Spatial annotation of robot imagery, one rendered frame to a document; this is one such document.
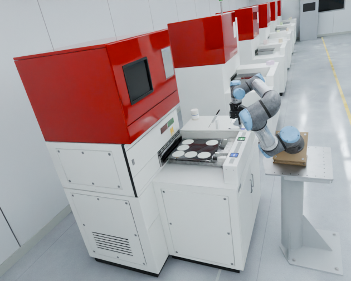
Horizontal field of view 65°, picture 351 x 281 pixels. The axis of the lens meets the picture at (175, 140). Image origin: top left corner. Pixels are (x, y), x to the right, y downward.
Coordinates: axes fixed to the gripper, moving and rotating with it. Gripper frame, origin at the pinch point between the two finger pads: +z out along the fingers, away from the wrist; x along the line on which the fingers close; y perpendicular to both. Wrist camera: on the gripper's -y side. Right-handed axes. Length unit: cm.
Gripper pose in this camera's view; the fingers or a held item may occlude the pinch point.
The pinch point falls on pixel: (241, 127)
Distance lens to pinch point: 212.3
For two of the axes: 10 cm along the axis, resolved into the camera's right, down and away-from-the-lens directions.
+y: -9.0, -0.4, 4.4
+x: -4.1, 4.3, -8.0
